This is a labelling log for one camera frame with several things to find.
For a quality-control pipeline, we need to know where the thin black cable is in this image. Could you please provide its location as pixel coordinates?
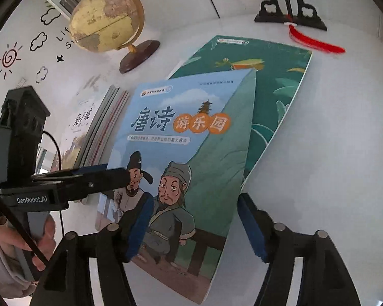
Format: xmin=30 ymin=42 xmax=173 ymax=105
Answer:
xmin=43 ymin=131 xmax=66 ymax=227

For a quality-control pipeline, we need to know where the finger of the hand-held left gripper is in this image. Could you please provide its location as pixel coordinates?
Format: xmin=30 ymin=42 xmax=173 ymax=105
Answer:
xmin=30 ymin=163 xmax=110 ymax=183
xmin=67 ymin=167 xmax=131 ymax=202

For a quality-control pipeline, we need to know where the stack of picture books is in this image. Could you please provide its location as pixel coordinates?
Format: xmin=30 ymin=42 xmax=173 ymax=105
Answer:
xmin=49 ymin=84 xmax=130 ymax=203

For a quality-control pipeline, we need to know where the person's left forearm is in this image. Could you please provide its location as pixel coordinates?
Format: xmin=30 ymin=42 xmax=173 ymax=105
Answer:
xmin=0 ymin=217 xmax=35 ymax=290

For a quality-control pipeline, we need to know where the antique style desk globe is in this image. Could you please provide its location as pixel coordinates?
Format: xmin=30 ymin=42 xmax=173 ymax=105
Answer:
xmin=68 ymin=0 xmax=162 ymax=74

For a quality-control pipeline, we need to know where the white meadow picture book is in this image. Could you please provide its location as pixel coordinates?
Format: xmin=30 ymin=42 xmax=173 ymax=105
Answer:
xmin=49 ymin=84 xmax=112 ymax=171

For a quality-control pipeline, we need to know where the lettered wall decal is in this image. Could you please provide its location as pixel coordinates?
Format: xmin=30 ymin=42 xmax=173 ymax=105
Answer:
xmin=56 ymin=24 xmax=80 ymax=50

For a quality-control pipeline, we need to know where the red sun wall decal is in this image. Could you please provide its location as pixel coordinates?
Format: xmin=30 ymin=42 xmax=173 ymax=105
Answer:
xmin=0 ymin=41 xmax=23 ymax=80

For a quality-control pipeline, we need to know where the light blue poetry book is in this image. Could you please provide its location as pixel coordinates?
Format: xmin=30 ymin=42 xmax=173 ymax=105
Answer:
xmin=95 ymin=68 xmax=257 ymax=305

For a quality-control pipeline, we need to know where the embroidered round fan on stand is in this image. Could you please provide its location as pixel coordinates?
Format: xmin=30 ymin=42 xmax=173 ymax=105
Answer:
xmin=254 ymin=0 xmax=347 ymax=55

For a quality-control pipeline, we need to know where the white bookcase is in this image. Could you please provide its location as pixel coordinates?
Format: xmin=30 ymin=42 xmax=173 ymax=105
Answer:
xmin=35 ymin=0 xmax=383 ymax=39

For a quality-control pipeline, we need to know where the person's left hand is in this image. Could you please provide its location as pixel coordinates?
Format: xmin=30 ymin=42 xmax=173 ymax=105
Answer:
xmin=0 ymin=213 xmax=56 ymax=271

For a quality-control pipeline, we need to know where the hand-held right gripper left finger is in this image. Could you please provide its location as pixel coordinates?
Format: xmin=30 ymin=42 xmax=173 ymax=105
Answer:
xmin=30 ymin=194 xmax=155 ymax=306

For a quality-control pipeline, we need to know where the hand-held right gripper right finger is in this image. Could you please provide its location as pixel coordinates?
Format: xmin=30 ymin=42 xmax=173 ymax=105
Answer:
xmin=238 ymin=193 xmax=361 ymax=306

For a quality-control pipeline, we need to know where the teal frog picture book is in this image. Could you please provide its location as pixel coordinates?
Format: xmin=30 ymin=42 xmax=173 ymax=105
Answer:
xmin=167 ymin=35 xmax=313 ymax=184

